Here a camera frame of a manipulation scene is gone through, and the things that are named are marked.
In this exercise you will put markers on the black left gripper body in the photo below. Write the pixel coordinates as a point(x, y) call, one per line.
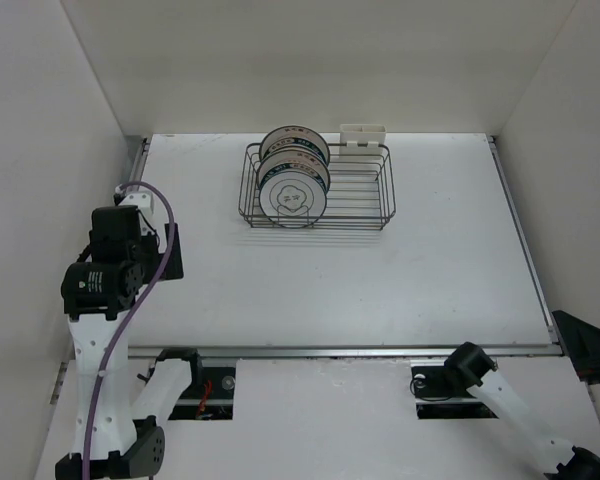
point(147, 251)

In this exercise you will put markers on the white plate black flower outline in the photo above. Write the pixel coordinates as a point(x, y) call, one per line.
point(292, 200)

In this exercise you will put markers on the orange sunburst plate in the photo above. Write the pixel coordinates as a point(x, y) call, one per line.
point(295, 136)
point(293, 157)

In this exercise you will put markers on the grey wire dish rack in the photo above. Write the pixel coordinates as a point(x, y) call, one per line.
point(361, 194)

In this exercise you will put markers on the plate with dark green rim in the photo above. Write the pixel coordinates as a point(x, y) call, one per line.
point(322, 175)

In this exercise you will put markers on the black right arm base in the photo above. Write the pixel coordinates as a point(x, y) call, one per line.
point(438, 396)

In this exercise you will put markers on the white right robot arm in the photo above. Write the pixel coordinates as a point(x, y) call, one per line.
point(469, 368)

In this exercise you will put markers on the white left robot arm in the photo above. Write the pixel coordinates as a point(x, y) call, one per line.
point(116, 436)

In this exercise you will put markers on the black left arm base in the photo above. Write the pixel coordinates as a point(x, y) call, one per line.
point(210, 400)

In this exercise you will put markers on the white plastic cutlery holder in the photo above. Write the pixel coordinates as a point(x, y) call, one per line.
point(355, 136)

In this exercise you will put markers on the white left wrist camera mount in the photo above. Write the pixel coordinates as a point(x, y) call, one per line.
point(142, 199)

